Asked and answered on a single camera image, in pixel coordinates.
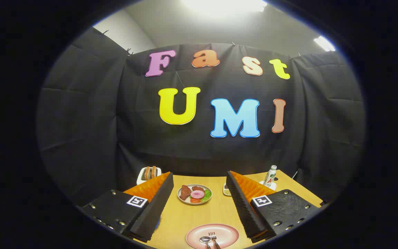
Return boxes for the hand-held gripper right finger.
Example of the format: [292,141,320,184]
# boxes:
[226,170,320,243]

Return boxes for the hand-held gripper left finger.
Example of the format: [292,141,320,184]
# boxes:
[82,172,174,242]

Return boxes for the metal fork with wooden handle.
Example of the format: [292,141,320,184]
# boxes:
[209,232,221,249]

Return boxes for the grey plate of food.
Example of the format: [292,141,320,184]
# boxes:
[177,184,212,205]

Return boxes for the white toaster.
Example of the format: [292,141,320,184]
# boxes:
[136,166,162,185]

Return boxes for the pink plate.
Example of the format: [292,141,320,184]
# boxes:
[186,223,240,249]

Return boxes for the white plastic drink bottle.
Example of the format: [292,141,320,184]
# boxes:
[263,165,277,187]

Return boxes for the small ceiling light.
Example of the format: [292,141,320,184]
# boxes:
[314,36,336,52]

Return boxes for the large ceiling light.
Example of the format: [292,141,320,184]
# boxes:
[182,0,268,15]

